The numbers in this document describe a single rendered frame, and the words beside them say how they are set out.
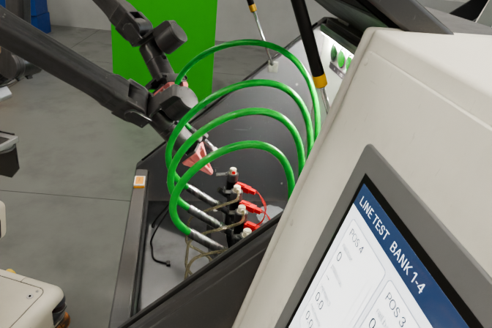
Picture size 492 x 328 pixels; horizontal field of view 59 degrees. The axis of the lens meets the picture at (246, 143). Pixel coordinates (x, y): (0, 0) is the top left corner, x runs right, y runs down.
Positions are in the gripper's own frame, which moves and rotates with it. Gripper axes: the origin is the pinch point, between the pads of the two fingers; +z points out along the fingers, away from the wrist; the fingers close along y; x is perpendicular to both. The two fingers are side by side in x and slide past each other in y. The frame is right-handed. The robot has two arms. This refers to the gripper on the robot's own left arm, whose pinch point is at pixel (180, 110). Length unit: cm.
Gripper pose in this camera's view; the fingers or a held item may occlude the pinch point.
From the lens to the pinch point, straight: 111.2
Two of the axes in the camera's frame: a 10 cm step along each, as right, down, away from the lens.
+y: 5.3, -1.1, 8.4
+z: 4.4, 8.8, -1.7
